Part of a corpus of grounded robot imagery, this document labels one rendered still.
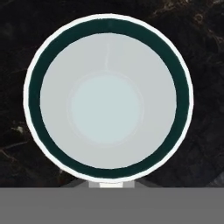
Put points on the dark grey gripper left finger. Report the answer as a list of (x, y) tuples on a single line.
[(87, 184)]

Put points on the white mug with green rim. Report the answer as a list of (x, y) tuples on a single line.
[(106, 108)]

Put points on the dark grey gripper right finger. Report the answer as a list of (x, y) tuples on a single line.
[(137, 184)]

